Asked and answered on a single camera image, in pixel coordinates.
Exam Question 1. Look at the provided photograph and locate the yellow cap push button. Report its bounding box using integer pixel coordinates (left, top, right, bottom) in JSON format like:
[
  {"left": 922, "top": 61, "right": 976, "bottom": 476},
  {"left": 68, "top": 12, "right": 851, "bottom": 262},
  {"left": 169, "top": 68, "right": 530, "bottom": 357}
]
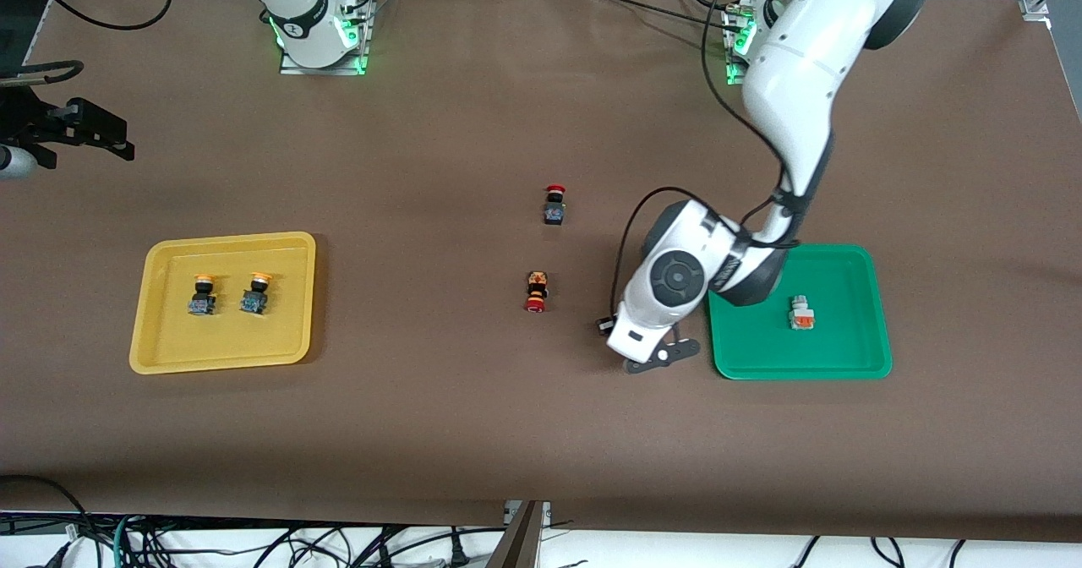
[
  {"left": 239, "top": 272, "right": 274, "bottom": 315},
  {"left": 188, "top": 274, "right": 218, "bottom": 317}
]

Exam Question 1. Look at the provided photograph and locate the brown table cover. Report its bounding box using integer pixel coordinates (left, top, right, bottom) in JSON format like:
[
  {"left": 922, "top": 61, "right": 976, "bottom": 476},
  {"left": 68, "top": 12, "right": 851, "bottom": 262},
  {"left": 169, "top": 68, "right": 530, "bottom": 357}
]
[{"left": 0, "top": 0, "right": 1082, "bottom": 543}]

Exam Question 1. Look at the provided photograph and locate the yellow plastic tray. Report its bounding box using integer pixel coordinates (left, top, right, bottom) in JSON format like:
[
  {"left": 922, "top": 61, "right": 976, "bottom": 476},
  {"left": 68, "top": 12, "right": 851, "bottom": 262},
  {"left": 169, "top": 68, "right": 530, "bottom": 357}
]
[{"left": 128, "top": 231, "right": 317, "bottom": 375}]

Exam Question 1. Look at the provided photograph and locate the metal profile under table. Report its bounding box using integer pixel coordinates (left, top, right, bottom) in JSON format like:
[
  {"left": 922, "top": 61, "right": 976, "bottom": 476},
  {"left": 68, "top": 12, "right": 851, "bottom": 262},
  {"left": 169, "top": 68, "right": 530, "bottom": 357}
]
[{"left": 486, "top": 500, "right": 552, "bottom": 568}]

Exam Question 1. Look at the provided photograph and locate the green plastic tray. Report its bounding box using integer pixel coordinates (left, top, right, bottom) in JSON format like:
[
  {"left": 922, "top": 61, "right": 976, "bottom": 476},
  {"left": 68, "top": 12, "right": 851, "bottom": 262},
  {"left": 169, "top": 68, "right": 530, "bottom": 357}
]
[{"left": 705, "top": 243, "right": 893, "bottom": 380}]

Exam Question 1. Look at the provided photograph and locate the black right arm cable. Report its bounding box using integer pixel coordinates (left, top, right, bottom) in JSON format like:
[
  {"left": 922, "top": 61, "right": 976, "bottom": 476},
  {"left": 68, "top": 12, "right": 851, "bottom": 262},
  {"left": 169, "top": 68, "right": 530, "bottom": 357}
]
[{"left": 0, "top": 0, "right": 175, "bottom": 89}]

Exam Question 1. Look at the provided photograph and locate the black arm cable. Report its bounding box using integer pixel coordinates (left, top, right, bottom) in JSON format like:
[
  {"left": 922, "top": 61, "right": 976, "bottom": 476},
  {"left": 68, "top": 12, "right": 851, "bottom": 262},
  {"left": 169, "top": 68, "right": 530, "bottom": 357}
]
[
  {"left": 610, "top": 0, "right": 804, "bottom": 325},
  {"left": 0, "top": 0, "right": 175, "bottom": 89}
]

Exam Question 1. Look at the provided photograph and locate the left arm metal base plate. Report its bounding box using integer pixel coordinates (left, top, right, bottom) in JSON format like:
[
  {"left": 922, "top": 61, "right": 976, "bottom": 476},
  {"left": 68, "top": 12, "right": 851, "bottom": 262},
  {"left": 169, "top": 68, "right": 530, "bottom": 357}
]
[{"left": 724, "top": 6, "right": 749, "bottom": 87}]

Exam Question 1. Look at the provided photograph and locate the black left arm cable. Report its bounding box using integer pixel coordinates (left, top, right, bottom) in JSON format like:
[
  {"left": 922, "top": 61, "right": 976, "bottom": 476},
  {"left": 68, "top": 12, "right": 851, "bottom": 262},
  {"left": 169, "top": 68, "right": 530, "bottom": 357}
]
[{"left": 610, "top": 0, "right": 804, "bottom": 325}]

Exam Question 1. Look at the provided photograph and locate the long black table cable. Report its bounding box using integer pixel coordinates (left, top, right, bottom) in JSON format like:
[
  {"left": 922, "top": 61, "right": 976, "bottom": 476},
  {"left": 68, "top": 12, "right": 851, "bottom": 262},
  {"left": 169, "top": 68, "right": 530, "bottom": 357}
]
[{"left": 577, "top": 0, "right": 738, "bottom": 26}]

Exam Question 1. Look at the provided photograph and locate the black looped floor cable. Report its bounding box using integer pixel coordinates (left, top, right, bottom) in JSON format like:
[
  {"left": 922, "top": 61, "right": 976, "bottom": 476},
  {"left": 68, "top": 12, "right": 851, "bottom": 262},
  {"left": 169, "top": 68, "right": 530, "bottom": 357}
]
[{"left": 0, "top": 473, "right": 96, "bottom": 552}]

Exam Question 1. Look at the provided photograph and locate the black floor cable tangle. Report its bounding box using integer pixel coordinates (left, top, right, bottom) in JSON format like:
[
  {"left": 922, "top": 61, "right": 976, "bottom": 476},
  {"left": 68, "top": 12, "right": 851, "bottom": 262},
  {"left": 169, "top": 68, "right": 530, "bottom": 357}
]
[{"left": 127, "top": 522, "right": 508, "bottom": 568}]

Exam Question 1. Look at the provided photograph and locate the teal floor cable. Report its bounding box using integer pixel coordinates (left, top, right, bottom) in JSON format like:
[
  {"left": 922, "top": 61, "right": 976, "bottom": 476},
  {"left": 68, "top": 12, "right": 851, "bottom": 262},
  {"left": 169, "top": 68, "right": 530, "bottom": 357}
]
[{"left": 112, "top": 513, "right": 138, "bottom": 568}]

